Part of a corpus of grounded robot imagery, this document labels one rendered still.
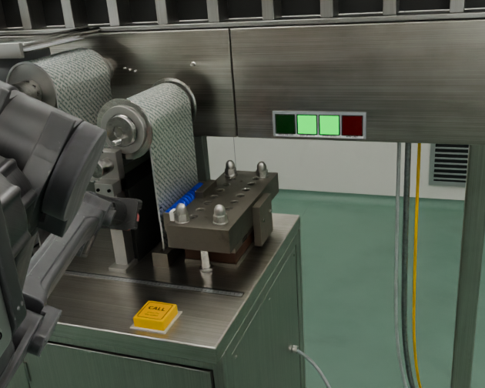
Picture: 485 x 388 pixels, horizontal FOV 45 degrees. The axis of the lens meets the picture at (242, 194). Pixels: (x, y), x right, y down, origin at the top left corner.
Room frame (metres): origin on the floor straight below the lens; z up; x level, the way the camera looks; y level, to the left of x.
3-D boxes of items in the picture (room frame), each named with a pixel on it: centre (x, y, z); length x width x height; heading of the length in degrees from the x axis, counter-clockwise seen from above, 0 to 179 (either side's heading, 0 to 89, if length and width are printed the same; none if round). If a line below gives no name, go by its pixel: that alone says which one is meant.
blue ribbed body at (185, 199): (1.42, 0.15, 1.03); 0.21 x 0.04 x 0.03; 159
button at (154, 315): (1.06, 0.20, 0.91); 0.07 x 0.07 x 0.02; 69
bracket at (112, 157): (1.31, 0.31, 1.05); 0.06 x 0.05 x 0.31; 159
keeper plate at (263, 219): (1.40, -0.05, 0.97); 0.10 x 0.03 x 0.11; 159
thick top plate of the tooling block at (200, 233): (1.42, 0.04, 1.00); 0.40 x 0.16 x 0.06; 159
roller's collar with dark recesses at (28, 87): (1.40, 0.51, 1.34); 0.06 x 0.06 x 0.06; 69
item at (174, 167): (1.42, 0.17, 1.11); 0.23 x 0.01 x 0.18; 159
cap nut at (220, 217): (1.25, 0.06, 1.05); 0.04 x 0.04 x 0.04
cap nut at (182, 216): (1.28, 0.15, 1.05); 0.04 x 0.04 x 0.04
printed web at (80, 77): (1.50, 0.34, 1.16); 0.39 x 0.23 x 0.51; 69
